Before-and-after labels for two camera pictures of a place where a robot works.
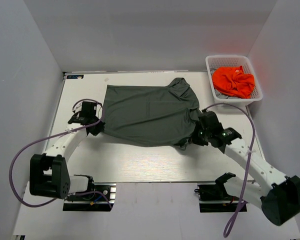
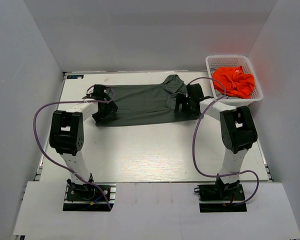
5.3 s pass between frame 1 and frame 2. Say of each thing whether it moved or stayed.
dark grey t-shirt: moved
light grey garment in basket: stayed
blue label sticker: stayed
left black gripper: moved
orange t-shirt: stayed
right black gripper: moved
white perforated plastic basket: stayed
